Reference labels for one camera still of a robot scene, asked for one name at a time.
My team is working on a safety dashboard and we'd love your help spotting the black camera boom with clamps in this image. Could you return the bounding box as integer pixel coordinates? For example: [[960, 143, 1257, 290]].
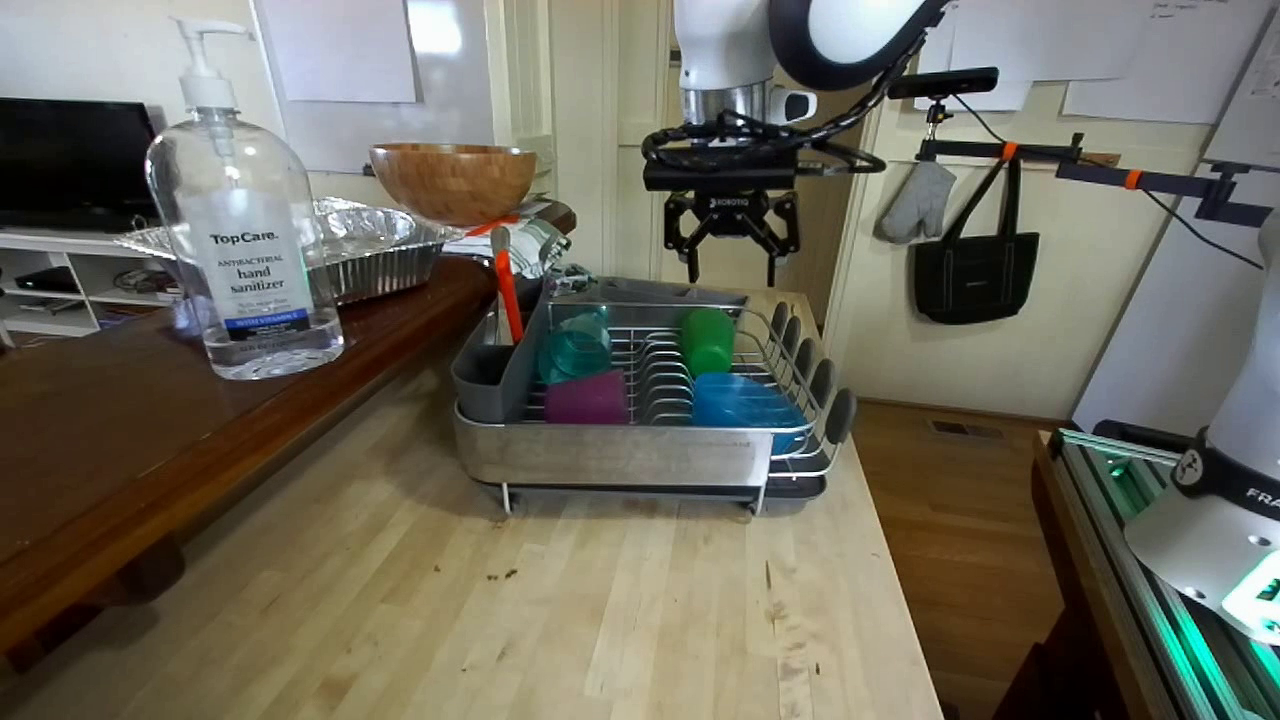
[[917, 132, 1280, 232]]

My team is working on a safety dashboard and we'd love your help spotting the black stereo camera bar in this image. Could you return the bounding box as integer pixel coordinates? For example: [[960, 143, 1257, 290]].
[[885, 65, 1005, 105]]

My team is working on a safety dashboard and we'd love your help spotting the white shelf unit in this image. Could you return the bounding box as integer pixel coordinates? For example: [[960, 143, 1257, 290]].
[[0, 226, 178, 342]]

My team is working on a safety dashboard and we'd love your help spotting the grey steel dish rack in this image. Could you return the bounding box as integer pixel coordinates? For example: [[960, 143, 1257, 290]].
[[449, 277, 858, 522]]

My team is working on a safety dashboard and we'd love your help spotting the wooden bowl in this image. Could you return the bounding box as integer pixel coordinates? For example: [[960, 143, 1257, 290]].
[[369, 139, 545, 232]]

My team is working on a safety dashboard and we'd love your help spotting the aluminium robot pedestal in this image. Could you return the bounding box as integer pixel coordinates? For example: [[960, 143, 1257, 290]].
[[1045, 420, 1280, 720]]

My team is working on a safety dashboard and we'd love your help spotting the grey oven mitt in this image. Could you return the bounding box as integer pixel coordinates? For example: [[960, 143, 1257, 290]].
[[870, 157, 960, 249]]

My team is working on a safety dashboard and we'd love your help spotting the green plastic cup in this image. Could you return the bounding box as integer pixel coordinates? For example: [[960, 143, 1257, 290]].
[[670, 308, 741, 380]]

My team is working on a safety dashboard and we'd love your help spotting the orange silicone spatula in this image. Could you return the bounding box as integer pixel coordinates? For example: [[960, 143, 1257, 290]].
[[487, 226, 533, 347]]

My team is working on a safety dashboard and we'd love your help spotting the black monitor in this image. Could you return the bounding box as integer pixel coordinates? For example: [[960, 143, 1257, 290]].
[[0, 98, 163, 237]]

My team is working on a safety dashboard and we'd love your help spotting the aluminium foil tray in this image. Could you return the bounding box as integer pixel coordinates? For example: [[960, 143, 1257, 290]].
[[124, 196, 453, 313]]

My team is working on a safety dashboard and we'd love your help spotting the white wall sheet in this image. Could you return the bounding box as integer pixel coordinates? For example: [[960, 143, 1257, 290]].
[[251, 0, 424, 107]]

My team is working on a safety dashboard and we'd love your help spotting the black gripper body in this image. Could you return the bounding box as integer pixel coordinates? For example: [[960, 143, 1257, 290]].
[[670, 183, 791, 239]]

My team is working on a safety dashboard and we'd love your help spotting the black tote bag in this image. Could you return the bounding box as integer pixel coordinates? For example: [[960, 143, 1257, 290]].
[[906, 152, 1045, 328]]

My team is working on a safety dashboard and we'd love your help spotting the brown wooden raised counter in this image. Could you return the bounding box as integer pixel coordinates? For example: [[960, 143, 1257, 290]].
[[0, 257, 500, 659]]

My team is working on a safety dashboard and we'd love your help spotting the blue plastic cup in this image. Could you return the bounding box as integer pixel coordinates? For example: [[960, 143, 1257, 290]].
[[686, 367, 811, 431]]

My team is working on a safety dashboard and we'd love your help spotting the white handwritten paper sheet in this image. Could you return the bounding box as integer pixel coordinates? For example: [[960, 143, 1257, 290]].
[[1204, 19, 1280, 172]]

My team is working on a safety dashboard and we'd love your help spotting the purple plastic cup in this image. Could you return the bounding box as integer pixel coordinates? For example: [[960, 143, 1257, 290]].
[[540, 367, 632, 429]]

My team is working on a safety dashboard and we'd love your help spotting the clear hand sanitizer pump bottle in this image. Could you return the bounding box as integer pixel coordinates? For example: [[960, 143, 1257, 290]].
[[138, 17, 349, 386]]

